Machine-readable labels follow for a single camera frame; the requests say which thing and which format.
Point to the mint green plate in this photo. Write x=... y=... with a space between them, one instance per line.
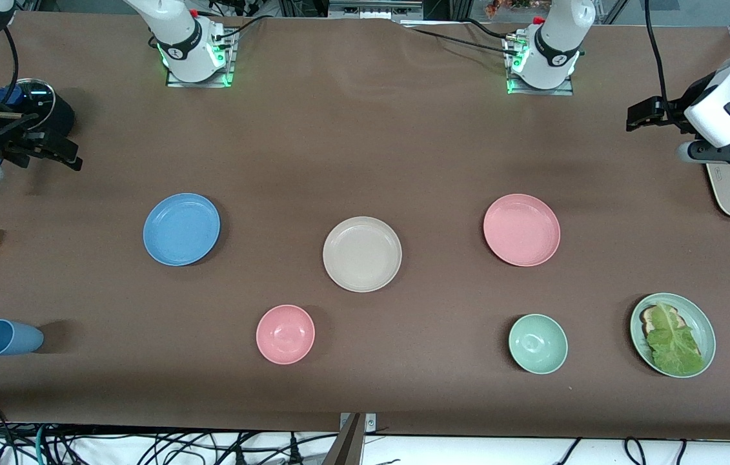
x=703 y=323

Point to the beige plate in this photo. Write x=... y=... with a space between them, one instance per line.
x=362 y=254

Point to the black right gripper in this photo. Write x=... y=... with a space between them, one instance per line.
x=24 y=137

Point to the dark blue saucepan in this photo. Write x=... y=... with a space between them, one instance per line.
x=62 y=119

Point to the pink plate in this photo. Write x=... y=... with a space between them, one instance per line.
x=521 y=230

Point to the pink bowl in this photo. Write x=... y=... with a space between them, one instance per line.
x=285 y=334

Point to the dark camera stand post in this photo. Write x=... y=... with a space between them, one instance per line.
x=346 y=445

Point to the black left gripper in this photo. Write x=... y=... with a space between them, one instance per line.
x=676 y=110

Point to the blue plate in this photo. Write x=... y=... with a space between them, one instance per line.
x=181 y=229

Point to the green lettuce leaf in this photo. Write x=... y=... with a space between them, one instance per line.
x=674 y=345

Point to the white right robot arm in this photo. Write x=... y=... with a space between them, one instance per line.
x=181 y=39

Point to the glass lid with blue knob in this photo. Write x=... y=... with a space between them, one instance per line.
x=39 y=97

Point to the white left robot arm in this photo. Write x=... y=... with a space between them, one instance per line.
x=558 y=39

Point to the mint green bowl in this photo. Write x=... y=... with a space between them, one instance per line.
x=537 y=343

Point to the orange flower decoration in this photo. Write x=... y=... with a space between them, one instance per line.
x=516 y=6

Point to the metal edge bracket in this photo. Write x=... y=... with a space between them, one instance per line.
x=371 y=423

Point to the blue plastic cup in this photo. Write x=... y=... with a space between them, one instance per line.
x=10 y=338

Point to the toasted bread slice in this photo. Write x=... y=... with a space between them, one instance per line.
x=648 y=318

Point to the grey metal box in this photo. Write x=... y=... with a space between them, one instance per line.
x=374 y=9

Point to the brown table cover cloth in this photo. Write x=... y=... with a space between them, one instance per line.
x=364 y=129

